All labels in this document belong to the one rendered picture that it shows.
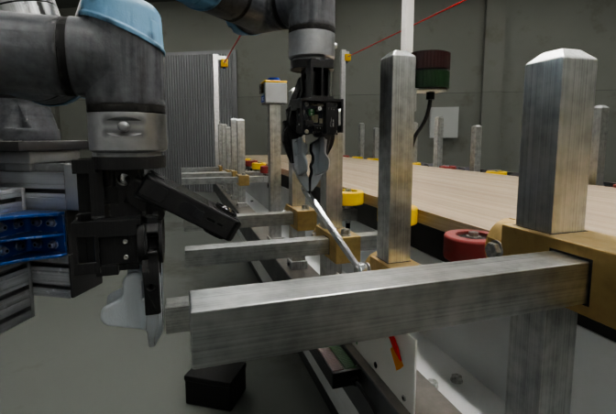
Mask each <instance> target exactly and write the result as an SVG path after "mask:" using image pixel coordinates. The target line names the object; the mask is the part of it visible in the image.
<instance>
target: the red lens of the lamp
mask: <svg viewBox="0 0 616 414"><path fill-rule="evenodd" d="M412 54H413V55H414V56H415V57H416V66H415V69H420V68H445V69H448V70H449V71H450V59H451V53H450V52H448V51H444V50H424V51H416V52H413V53H412Z"/></svg>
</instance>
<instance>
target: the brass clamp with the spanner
mask: <svg viewBox="0 0 616 414"><path fill-rule="evenodd" d="M366 262H368V263H369V265H370V267H371V270H380V269H388V268H396V267H412V266H418V265H421V264H419V263H417V262H415V261H413V260H411V259H410V261H405V262H397V263H387V262H385V261H384V260H382V259H380V258H379V257H377V251H376V252H374V253H372V254H371V255H369V256H368V258H367V260H366ZM366 262H365V263H366Z"/></svg>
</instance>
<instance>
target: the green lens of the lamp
mask: <svg viewBox="0 0 616 414"><path fill-rule="evenodd" d="M449 82H450V71H445V70H421V71H415V87H433V86H434V87H446V88H448V89H449Z"/></svg>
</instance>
